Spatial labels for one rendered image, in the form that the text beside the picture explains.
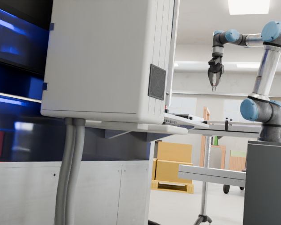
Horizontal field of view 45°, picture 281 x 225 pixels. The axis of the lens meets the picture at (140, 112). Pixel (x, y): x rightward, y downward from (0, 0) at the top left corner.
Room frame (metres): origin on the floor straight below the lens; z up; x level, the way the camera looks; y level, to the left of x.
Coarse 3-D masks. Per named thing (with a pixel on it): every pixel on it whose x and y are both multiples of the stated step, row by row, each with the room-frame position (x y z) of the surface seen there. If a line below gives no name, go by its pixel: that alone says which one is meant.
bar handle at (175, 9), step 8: (176, 0) 1.35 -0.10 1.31; (176, 8) 1.35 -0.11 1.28; (176, 16) 1.35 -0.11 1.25; (176, 24) 1.35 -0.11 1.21; (176, 32) 1.35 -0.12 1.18; (168, 72) 1.35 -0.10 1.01; (168, 80) 1.35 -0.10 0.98; (168, 88) 1.35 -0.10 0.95; (168, 96) 1.35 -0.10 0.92; (168, 104) 1.35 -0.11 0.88
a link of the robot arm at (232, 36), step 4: (224, 32) 2.08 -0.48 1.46; (228, 32) 2.04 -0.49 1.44; (232, 32) 2.03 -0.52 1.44; (236, 32) 2.04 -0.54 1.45; (220, 36) 2.10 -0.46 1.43; (224, 36) 2.07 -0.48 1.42; (228, 36) 2.04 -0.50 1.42; (232, 36) 2.03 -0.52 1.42; (236, 36) 2.04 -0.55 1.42; (240, 36) 2.08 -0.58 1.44; (220, 40) 2.11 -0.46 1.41; (224, 40) 2.08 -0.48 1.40; (228, 40) 2.06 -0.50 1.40; (232, 40) 2.04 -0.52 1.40; (236, 40) 2.05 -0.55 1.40; (240, 40) 2.09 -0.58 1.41; (236, 44) 2.11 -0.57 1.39
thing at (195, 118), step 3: (174, 114) 2.05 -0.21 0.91; (177, 114) 2.04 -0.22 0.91; (180, 114) 2.03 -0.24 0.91; (183, 114) 2.02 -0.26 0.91; (186, 114) 2.01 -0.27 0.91; (189, 114) 2.00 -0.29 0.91; (195, 117) 2.09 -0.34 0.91; (198, 117) 2.14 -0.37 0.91; (195, 120) 2.10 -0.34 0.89; (198, 120) 2.15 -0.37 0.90; (201, 120) 2.19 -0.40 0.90
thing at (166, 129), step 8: (104, 128) 1.58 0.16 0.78; (112, 128) 1.48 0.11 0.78; (120, 128) 1.45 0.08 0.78; (128, 128) 1.38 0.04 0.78; (136, 128) 1.31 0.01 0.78; (144, 128) 1.35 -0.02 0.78; (152, 128) 1.37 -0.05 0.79; (160, 128) 1.35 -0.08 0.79; (168, 128) 1.34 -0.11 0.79; (176, 128) 1.40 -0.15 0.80; (184, 128) 1.47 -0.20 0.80
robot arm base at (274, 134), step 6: (264, 126) 1.89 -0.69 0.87; (270, 126) 1.86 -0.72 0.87; (276, 126) 1.86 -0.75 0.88; (264, 132) 1.88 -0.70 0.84; (270, 132) 1.86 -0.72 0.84; (276, 132) 1.85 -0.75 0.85; (258, 138) 1.91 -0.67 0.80; (264, 138) 1.86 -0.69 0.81; (270, 138) 1.85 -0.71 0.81; (276, 138) 1.84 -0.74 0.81
